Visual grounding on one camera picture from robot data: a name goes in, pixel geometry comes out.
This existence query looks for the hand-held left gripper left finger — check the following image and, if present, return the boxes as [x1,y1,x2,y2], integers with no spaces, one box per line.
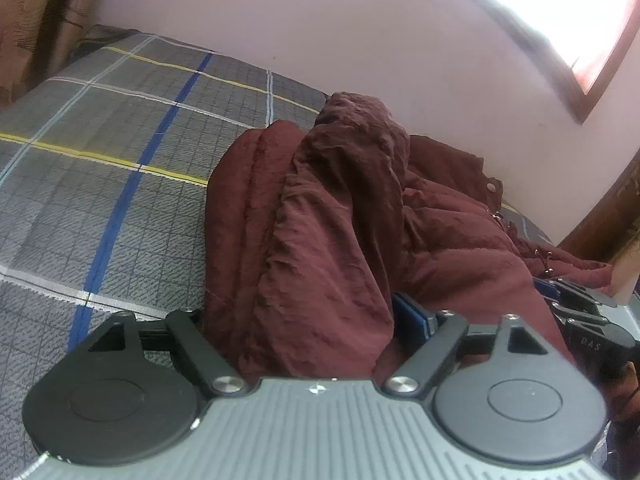
[70,308,250,397]

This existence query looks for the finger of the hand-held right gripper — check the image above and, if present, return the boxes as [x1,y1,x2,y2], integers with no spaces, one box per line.
[550,302,609,329]
[533,276,622,309]

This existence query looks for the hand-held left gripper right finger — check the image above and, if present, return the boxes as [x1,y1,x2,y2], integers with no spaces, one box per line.
[382,291,568,397]

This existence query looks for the maroon puffer jacket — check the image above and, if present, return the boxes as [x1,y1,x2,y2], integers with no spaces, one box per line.
[202,91,621,386]

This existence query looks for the wooden headboard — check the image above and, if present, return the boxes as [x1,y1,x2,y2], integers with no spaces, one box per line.
[555,159,640,302]

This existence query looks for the grey plaid bed sheet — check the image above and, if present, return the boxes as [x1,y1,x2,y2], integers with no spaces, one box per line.
[0,22,556,356]

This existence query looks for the beige floral curtain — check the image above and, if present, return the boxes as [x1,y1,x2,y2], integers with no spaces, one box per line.
[0,0,103,107]

